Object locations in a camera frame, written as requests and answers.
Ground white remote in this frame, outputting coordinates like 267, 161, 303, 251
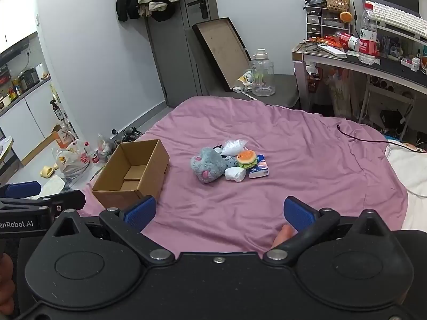
317, 43, 348, 58

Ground orange and white box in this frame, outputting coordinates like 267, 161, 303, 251
51, 125, 76, 149

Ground black door handle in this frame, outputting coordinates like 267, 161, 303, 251
187, 0, 209, 19

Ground large clear water jug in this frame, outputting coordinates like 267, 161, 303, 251
250, 49, 276, 97

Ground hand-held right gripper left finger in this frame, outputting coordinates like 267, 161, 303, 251
50, 196, 175, 265

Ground clear plastic bag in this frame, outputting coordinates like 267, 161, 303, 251
222, 139, 248, 157

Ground grey bedside table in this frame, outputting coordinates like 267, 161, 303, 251
200, 73, 301, 110

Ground white plastic shopping bag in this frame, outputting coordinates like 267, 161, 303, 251
55, 139, 91, 179

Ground white soft pouch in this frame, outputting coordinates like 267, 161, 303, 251
224, 167, 247, 183

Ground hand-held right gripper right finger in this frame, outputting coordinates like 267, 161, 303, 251
263, 197, 393, 261

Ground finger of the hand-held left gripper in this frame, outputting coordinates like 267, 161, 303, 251
0, 181, 42, 200
0, 190, 86, 219

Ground grey plush toy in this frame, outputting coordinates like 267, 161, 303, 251
190, 147, 228, 184

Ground small red label bottle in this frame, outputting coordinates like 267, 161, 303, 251
84, 141, 100, 164

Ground white bedding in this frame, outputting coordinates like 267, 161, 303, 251
388, 141, 427, 233

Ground clear water bottle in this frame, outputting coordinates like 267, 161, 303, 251
358, 2, 380, 65

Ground person's left hand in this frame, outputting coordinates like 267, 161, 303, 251
0, 254, 15, 311

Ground clear bag of clutter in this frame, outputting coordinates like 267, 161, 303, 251
97, 134, 116, 162

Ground brown cardboard box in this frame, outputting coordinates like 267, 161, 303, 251
91, 139, 171, 211

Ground black cable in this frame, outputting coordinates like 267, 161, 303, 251
337, 125, 392, 146

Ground beige tote bag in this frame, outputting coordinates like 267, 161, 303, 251
328, 69, 356, 118

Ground white keyboard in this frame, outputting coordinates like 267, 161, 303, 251
361, 0, 427, 38

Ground red label drink bottle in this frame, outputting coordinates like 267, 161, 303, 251
334, 30, 361, 53

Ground purple bed sheet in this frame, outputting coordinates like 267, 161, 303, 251
82, 95, 409, 254

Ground wicker basket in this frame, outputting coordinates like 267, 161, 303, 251
325, 0, 351, 13

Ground cluttered desk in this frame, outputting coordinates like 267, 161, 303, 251
291, 33, 427, 141

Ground black tangled gadget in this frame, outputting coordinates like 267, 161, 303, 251
120, 126, 144, 142

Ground black kitchen appliance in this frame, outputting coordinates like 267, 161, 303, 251
19, 68, 41, 88

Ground white kitchen cabinet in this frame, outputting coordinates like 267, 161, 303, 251
0, 75, 73, 174

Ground burger squishy toy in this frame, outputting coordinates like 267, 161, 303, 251
236, 150, 258, 169

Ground yellow slippers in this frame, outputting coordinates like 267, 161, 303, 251
39, 164, 60, 178

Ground yellow snack canister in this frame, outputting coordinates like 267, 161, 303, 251
236, 70, 254, 86

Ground grey drawer organizer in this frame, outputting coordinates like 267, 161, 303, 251
305, 5, 355, 41

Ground black spray bottle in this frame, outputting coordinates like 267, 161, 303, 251
50, 99, 66, 121

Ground white folding chair frame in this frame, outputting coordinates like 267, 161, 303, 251
358, 79, 416, 141

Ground blue tissue pack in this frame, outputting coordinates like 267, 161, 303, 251
248, 154, 270, 179

